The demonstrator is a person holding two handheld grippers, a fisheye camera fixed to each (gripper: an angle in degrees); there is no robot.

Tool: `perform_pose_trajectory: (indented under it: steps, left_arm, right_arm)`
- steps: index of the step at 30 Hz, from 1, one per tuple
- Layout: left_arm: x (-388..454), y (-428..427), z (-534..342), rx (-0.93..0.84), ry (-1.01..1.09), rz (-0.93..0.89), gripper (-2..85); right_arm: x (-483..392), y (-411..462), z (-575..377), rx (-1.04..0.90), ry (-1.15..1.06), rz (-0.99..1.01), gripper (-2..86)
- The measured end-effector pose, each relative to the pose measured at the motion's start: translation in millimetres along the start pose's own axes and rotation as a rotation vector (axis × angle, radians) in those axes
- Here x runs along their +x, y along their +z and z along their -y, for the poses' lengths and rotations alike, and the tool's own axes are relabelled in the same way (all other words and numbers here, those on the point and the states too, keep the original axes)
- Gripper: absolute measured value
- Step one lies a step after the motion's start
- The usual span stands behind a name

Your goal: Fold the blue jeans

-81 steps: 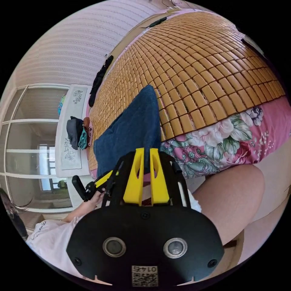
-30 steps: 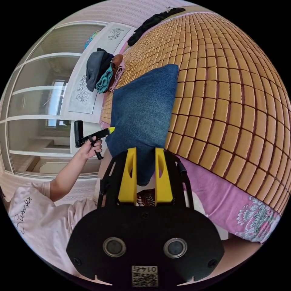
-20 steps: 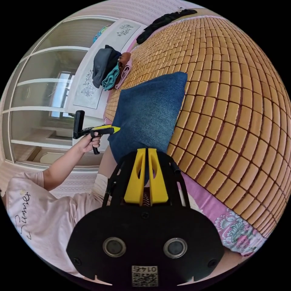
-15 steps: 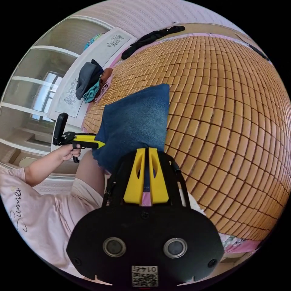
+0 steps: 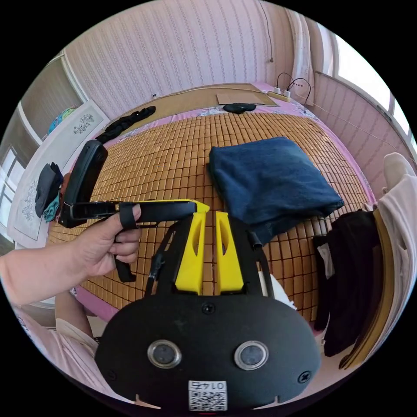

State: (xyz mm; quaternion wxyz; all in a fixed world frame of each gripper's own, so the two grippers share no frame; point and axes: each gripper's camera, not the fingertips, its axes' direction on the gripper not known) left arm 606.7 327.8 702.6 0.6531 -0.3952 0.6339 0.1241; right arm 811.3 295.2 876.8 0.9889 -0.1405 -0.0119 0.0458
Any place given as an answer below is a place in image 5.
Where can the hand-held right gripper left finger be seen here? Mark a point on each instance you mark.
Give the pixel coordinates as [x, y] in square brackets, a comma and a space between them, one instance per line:
[192, 260]

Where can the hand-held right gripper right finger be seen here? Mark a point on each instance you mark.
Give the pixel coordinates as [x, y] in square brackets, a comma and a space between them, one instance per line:
[228, 264]

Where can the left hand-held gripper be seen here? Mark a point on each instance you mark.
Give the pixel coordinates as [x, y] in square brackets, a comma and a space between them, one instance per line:
[159, 211]

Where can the person's left forearm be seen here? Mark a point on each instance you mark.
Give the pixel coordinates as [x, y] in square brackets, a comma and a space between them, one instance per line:
[36, 273]

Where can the blue jeans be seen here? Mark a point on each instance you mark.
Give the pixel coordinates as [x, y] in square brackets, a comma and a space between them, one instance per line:
[270, 182]

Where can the person's left hand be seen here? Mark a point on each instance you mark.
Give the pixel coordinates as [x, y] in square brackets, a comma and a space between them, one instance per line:
[97, 247]

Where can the bed with woven mat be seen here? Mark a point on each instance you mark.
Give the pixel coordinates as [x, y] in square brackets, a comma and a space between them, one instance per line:
[163, 163]

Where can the small black garment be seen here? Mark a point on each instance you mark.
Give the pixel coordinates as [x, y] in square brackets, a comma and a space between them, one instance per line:
[239, 107]

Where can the long black garment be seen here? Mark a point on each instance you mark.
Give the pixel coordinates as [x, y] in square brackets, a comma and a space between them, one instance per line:
[125, 123]

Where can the flat brown cardboard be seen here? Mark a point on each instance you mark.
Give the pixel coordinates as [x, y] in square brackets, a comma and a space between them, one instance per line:
[239, 98]

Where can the pile of clothes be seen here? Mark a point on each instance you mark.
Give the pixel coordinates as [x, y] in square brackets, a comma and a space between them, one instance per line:
[352, 267]

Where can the white power strip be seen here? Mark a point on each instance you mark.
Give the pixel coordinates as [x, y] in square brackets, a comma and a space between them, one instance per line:
[279, 94]

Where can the white board with flower print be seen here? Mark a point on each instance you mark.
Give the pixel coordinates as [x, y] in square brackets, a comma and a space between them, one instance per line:
[75, 137]

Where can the person's body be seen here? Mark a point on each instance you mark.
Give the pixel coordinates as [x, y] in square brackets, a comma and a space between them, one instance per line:
[65, 345]

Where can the dark clothes with teal piece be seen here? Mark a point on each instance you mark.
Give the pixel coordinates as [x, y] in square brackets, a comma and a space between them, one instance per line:
[47, 192]

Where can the colourful bundle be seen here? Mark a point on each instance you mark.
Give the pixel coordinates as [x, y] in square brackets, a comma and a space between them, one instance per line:
[62, 119]

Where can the pale curtain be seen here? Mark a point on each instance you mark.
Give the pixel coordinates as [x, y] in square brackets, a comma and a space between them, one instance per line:
[301, 55]

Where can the grey cupboard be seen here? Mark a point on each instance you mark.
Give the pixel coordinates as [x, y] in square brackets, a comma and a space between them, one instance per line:
[52, 94]

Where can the window with white frame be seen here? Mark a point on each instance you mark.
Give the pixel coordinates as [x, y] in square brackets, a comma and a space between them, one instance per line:
[8, 182]

